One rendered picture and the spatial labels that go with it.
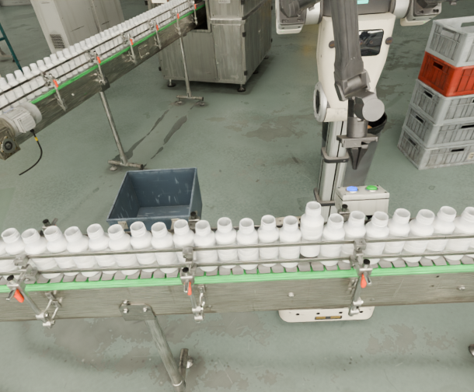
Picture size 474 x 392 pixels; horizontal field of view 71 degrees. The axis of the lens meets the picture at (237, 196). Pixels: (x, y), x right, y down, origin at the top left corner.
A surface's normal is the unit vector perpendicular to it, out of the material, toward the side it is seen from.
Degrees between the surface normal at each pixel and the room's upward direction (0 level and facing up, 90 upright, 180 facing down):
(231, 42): 90
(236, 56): 95
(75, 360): 0
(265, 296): 90
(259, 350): 0
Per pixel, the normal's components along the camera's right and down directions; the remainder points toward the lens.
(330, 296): 0.01, 0.64
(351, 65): 0.25, 0.73
